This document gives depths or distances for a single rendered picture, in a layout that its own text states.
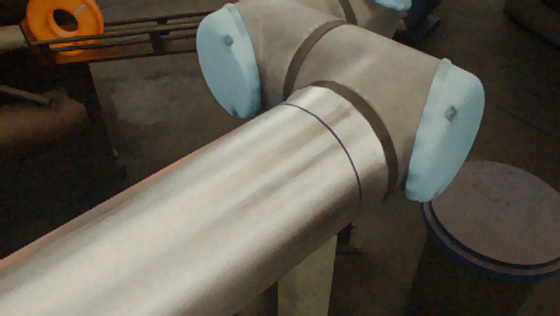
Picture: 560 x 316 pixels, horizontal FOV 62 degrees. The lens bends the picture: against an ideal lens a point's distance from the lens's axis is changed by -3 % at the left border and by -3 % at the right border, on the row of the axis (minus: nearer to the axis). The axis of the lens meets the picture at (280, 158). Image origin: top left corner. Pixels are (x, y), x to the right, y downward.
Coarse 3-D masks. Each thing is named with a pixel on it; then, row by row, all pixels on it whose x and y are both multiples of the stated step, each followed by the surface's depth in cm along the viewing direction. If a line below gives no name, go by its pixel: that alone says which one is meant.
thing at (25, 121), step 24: (48, 96) 111; (0, 120) 105; (24, 120) 107; (48, 120) 109; (72, 120) 112; (0, 144) 106; (24, 144) 108; (48, 144) 113; (24, 168) 113; (48, 168) 116; (48, 192) 120; (48, 216) 124; (72, 216) 128
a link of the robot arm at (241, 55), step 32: (256, 0) 39; (288, 0) 39; (320, 0) 40; (224, 32) 36; (256, 32) 36; (288, 32) 35; (224, 64) 38; (256, 64) 36; (288, 64) 35; (224, 96) 41; (256, 96) 37
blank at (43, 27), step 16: (32, 0) 97; (48, 0) 97; (64, 0) 97; (80, 0) 97; (32, 16) 99; (48, 16) 100; (80, 16) 99; (96, 16) 100; (32, 32) 102; (48, 32) 102; (64, 32) 104; (80, 32) 102; (96, 32) 102
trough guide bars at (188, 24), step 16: (144, 16) 104; (160, 16) 104; (176, 16) 104; (192, 16) 104; (112, 32) 100; (128, 32) 100; (144, 32) 99; (160, 32) 100; (192, 32) 100; (48, 48) 102; (64, 48) 102; (80, 48) 102; (160, 48) 102; (48, 64) 104
